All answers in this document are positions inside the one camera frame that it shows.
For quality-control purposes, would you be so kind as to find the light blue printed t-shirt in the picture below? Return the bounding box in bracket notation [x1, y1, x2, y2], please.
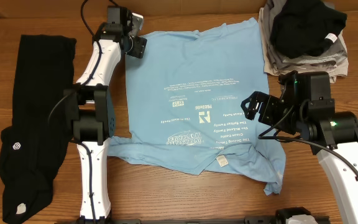
[108, 19, 286, 195]

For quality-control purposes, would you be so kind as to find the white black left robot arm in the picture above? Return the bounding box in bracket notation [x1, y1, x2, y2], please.
[63, 4, 147, 223]

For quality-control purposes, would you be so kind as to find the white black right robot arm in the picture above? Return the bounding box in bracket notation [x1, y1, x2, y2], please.
[241, 71, 358, 223]

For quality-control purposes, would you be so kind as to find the grey folded clothes stack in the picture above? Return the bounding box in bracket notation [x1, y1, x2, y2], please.
[258, 0, 349, 83]

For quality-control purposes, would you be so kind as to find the black folded garment on stack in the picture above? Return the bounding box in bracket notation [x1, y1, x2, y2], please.
[269, 0, 347, 59]

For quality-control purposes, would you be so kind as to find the brown cardboard backboard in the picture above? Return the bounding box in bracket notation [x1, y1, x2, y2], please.
[0, 0, 358, 18]

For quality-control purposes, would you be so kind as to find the black garment with white logo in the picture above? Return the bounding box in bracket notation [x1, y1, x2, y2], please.
[0, 35, 76, 223]

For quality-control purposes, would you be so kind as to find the black base rail with mounts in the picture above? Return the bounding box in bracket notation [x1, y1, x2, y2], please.
[54, 207, 331, 224]

